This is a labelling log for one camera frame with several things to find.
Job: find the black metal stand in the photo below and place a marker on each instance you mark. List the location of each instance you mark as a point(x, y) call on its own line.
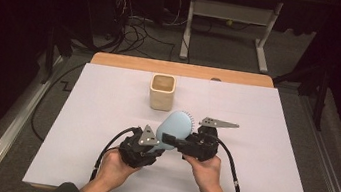
point(320, 97)
point(50, 55)

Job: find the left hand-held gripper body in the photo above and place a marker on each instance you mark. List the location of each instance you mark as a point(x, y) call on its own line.
point(135, 153)

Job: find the person's right hand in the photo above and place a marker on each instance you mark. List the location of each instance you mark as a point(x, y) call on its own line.
point(206, 175)

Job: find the white table cover sheet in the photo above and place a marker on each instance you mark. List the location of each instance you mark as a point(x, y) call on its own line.
point(249, 167)

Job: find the beige square cup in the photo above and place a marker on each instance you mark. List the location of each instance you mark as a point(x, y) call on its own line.
point(160, 99)

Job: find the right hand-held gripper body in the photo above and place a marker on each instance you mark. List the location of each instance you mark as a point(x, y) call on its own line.
point(202, 146)

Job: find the light blue hairbrush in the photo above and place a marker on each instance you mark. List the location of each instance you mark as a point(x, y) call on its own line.
point(174, 128)

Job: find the person's left hand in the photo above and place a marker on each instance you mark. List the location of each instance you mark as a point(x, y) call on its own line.
point(112, 170)

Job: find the white metal table frame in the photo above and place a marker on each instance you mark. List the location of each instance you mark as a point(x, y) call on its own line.
point(234, 12)

